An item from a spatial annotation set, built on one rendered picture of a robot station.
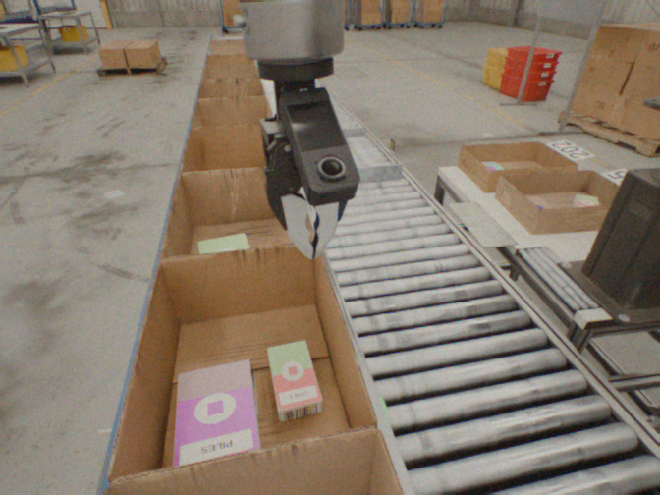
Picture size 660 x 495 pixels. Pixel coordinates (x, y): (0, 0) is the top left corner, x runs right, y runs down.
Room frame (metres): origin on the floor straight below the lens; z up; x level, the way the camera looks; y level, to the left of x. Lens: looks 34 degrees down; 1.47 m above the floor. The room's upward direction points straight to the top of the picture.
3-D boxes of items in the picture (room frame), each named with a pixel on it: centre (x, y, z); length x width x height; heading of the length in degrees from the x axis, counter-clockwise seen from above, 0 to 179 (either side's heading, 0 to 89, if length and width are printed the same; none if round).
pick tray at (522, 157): (1.60, -0.80, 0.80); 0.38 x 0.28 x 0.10; 98
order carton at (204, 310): (0.42, 0.13, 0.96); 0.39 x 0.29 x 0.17; 12
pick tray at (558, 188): (1.29, -0.86, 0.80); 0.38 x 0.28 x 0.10; 96
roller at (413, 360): (0.63, -0.29, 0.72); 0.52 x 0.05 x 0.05; 102
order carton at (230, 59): (2.71, 0.63, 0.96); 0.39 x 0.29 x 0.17; 13
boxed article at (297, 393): (0.43, 0.06, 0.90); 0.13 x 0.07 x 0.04; 15
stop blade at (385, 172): (1.55, -0.09, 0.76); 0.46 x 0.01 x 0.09; 102
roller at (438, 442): (0.44, -0.33, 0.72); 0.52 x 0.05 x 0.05; 102
